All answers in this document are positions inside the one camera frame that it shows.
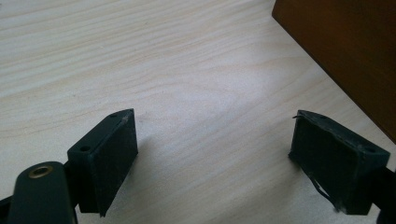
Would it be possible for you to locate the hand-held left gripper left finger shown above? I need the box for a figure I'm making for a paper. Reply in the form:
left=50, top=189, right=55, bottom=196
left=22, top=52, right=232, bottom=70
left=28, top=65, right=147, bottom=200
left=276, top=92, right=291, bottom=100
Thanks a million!
left=66, top=108, right=139, bottom=217

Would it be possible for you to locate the brown wooden compartment box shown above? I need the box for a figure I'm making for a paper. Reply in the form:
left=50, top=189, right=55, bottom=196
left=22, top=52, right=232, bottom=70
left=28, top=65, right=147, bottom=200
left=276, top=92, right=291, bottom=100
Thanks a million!
left=271, top=0, right=396, bottom=145

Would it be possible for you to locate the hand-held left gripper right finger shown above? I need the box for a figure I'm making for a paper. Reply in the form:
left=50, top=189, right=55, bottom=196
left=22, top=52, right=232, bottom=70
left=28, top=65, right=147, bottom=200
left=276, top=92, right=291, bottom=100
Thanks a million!
left=288, top=109, right=391, bottom=216

